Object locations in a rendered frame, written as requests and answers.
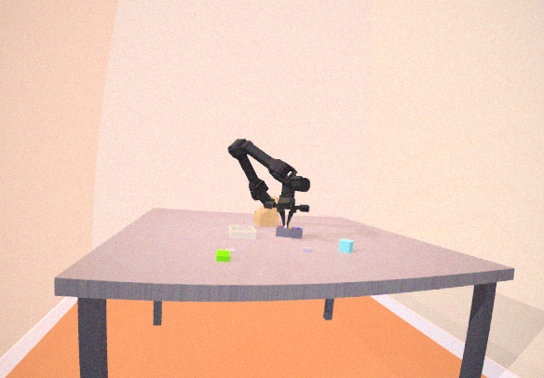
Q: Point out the white shallow tray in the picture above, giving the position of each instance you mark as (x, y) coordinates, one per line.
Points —
(242, 232)

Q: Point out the light blue cube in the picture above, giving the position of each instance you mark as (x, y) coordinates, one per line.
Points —
(346, 245)

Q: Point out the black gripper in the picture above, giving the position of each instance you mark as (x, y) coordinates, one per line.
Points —
(302, 208)

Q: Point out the small green block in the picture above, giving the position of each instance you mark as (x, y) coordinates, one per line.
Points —
(222, 256)

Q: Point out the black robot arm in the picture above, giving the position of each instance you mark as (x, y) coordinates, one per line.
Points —
(240, 148)

